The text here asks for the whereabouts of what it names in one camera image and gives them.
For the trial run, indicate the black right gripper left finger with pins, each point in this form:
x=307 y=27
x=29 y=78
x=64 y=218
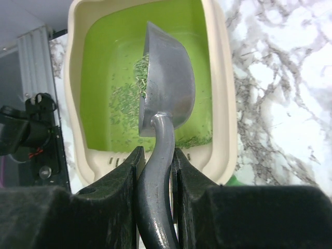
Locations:
x=100 y=215

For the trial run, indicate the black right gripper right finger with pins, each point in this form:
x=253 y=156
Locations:
x=216 y=216

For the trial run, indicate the green cat litter pellets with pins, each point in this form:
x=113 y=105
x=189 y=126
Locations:
x=124 y=115

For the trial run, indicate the silver metal scoop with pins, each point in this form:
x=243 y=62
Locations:
x=167 y=105

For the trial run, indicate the green cat litter bag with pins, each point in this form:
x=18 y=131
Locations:
x=233 y=181

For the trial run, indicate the beige green litter box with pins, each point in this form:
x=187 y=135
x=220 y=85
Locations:
x=105 y=39

